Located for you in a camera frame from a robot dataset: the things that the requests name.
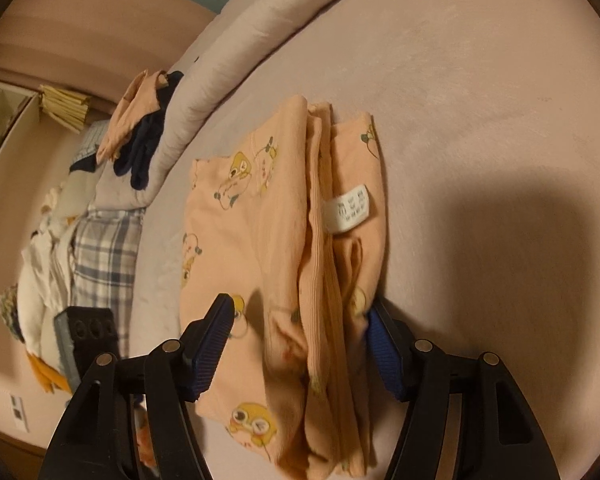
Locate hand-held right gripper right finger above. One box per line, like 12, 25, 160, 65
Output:
367, 300, 561, 480

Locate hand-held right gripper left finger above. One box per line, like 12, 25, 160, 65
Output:
39, 294, 235, 480

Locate peach cartoon print pants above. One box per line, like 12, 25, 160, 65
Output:
179, 94, 388, 480

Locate pile of white clothes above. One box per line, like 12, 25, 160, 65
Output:
20, 185, 83, 367

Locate white printed sticker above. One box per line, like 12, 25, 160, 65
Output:
11, 395, 32, 433

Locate striped folded cloth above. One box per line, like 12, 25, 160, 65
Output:
69, 120, 112, 173

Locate navy garment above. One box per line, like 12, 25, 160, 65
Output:
112, 71, 185, 191

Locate small peach garment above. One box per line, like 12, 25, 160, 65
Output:
96, 70, 169, 165

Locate white shelf unit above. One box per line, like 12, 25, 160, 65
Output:
0, 85, 42, 186

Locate pink bed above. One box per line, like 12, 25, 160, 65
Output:
129, 0, 600, 480

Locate pale pink quilt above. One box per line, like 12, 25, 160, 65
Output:
94, 0, 397, 212

